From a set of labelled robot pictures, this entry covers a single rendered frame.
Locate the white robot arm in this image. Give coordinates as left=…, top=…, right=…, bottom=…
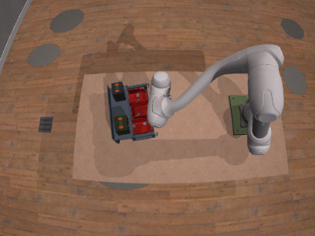
left=147, top=44, right=284, bottom=155

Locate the red bin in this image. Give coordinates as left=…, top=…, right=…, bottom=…
left=130, top=99, right=148, bottom=119
left=132, top=118, right=153, bottom=135
left=128, top=88, right=147, bottom=104

